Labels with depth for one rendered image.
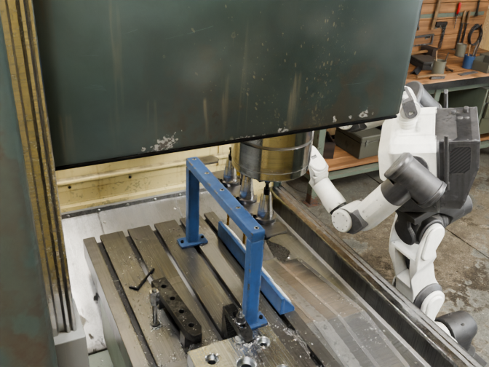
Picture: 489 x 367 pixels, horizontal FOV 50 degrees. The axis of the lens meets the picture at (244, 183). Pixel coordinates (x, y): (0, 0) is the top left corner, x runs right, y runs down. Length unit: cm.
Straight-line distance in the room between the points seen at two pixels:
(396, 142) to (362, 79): 76
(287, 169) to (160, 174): 123
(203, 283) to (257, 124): 91
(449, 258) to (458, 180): 193
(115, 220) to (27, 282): 156
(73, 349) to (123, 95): 36
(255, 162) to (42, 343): 51
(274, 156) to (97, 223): 126
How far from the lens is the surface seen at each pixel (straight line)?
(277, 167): 97
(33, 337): 63
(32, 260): 57
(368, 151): 420
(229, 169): 155
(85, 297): 197
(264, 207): 138
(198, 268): 174
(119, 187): 213
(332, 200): 177
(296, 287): 195
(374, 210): 166
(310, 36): 85
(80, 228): 211
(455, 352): 178
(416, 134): 172
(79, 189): 210
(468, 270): 361
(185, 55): 76
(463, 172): 175
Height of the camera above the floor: 197
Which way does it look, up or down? 28 degrees down
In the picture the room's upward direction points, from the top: 3 degrees clockwise
